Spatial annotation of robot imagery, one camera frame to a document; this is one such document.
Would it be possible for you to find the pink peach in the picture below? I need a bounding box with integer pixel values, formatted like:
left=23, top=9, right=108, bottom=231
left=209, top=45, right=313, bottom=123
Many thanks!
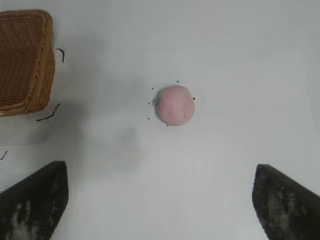
left=154, top=84, right=196, bottom=127

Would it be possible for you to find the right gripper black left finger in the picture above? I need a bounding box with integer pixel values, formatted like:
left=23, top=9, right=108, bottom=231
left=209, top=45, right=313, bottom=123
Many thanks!
left=0, top=160, right=70, bottom=240

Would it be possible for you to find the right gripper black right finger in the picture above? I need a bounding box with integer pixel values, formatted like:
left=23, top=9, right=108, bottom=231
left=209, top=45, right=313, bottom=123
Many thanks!
left=251, top=163, right=320, bottom=240

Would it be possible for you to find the brown wicker basket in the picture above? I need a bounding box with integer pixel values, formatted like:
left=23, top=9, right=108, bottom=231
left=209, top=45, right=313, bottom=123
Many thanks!
left=0, top=9, right=56, bottom=118

